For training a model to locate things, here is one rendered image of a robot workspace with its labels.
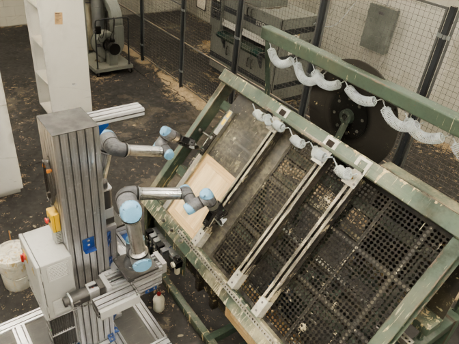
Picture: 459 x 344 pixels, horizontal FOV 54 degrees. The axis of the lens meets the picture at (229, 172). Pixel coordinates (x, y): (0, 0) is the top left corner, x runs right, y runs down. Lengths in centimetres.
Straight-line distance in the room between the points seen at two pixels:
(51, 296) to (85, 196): 69
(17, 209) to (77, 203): 264
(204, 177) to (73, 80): 368
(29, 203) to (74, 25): 249
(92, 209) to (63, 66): 408
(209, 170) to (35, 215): 232
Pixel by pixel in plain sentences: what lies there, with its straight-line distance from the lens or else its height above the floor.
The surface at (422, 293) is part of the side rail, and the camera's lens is 260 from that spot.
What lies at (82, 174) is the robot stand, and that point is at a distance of 264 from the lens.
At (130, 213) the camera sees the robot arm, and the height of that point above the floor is 163.
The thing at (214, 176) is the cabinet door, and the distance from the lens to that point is 346.
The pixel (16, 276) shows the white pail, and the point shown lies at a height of 19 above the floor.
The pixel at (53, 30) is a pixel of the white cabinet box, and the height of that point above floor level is 127.
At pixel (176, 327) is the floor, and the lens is 403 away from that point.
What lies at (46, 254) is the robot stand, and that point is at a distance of 293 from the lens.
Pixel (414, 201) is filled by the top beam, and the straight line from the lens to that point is 263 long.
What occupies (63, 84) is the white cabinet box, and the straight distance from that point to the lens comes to 679.
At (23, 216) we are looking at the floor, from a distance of 522.
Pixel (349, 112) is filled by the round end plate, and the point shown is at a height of 189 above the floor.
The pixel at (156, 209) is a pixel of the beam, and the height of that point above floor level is 87.
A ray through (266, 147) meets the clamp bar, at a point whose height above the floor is 163.
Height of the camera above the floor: 324
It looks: 34 degrees down
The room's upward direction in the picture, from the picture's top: 7 degrees clockwise
